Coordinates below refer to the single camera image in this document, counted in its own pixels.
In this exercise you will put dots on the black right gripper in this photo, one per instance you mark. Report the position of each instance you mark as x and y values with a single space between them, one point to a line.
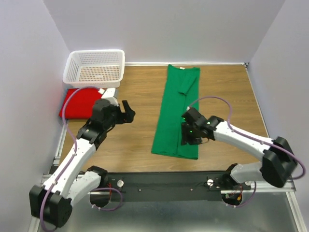
185 137

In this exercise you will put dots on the folded red t shirt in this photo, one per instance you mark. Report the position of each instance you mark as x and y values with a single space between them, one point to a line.
81 104

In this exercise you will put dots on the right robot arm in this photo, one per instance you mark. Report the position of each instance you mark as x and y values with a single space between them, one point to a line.
276 161

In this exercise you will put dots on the green t shirt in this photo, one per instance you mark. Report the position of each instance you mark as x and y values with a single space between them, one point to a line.
181 89

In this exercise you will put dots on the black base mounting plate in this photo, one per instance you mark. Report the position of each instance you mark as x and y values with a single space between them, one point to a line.
166 186

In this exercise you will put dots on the white plastic perforated basket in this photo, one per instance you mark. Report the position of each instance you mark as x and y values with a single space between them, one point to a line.
103 68

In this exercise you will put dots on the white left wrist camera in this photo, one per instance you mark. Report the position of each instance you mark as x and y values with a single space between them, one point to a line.
110 94

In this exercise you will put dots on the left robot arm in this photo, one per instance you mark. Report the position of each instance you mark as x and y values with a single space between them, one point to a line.
54 200

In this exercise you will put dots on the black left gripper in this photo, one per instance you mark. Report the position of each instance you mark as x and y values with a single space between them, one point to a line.
125 117

